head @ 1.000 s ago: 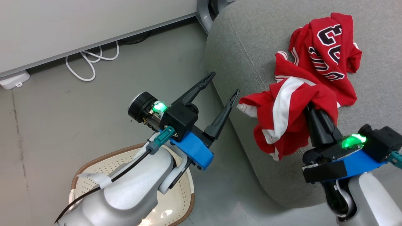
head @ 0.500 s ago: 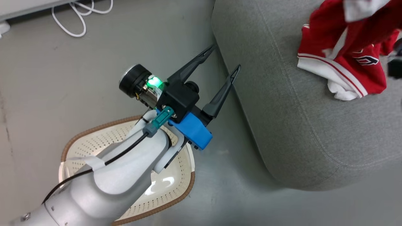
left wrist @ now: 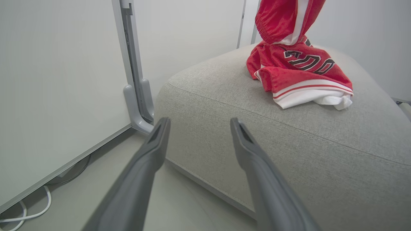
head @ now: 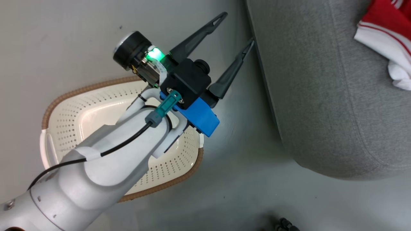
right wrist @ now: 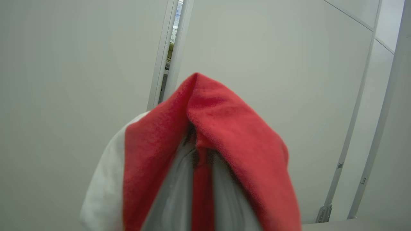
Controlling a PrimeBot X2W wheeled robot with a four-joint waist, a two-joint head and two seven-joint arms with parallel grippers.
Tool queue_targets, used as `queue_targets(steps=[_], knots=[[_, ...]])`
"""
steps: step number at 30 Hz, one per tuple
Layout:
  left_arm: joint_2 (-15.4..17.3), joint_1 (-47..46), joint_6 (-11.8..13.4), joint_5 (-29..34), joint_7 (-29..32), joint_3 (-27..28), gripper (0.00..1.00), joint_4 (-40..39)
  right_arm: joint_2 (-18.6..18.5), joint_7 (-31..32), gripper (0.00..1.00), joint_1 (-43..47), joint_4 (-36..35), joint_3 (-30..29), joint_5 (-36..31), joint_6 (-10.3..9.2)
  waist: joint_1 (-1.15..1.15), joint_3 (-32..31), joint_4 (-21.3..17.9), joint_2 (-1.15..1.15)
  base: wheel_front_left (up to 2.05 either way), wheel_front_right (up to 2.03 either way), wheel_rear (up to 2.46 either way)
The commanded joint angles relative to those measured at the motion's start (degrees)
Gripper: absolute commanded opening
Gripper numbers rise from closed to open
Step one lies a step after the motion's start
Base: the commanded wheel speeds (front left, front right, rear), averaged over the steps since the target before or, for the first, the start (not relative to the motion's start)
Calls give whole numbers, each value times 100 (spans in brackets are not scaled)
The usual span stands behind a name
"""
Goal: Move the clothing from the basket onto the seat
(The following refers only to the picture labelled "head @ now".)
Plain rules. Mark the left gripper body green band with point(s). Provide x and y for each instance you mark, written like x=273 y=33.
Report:
x=131 y=49

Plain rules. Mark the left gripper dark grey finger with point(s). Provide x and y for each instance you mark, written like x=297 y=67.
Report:
x=196 y=40
x=229 y=73

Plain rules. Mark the red and white garment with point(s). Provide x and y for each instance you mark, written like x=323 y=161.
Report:
x=385 y=19

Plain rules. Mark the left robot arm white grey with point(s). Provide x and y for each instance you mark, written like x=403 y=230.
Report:
x=96 y=173

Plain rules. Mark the white perforated laundry basket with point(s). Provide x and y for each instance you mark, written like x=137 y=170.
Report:
x=96 y=106

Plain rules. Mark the grey fabric sofa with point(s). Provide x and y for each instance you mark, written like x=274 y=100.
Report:
x=321 y=96

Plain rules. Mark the black knobbed object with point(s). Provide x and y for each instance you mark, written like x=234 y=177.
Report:
x=285 y=225

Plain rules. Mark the black wrist camera blue mount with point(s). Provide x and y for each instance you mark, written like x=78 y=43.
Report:
x=199 y=112

